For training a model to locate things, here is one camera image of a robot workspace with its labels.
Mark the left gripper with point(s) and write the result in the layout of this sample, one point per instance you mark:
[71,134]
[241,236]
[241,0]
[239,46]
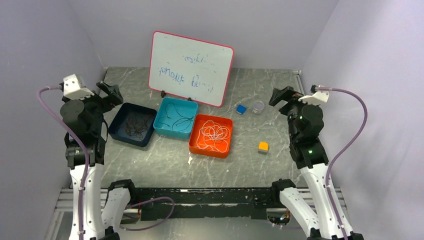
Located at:
[114,99]

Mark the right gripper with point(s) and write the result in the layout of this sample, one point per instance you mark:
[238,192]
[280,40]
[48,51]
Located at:
[287,94]

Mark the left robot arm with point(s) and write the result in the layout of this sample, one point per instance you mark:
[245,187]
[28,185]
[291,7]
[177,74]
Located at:
[85,153]

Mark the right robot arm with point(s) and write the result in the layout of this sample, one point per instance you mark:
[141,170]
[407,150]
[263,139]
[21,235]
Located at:
[326,219]

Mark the clear plastic cup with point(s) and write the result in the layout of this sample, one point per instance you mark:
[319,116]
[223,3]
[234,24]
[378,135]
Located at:
[257,107]

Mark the dark blue tray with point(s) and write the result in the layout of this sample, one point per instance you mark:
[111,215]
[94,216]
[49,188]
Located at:
[133,124]

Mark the blue small block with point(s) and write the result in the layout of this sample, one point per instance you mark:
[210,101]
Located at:
[241,109]

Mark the orange small block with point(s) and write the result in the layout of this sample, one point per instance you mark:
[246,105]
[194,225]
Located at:
[263,147]

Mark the light blue tray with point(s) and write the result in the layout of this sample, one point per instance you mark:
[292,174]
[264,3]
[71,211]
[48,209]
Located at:
[175,118]

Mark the orange tray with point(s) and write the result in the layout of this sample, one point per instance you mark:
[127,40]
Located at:
[211,136]

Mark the pink framed whiteboard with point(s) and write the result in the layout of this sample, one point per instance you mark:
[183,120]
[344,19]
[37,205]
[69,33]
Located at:
[190,68]

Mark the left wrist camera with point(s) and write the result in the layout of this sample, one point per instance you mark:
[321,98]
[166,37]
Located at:
[74,88]

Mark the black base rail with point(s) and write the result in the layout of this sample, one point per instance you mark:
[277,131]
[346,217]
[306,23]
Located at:
[256,203]

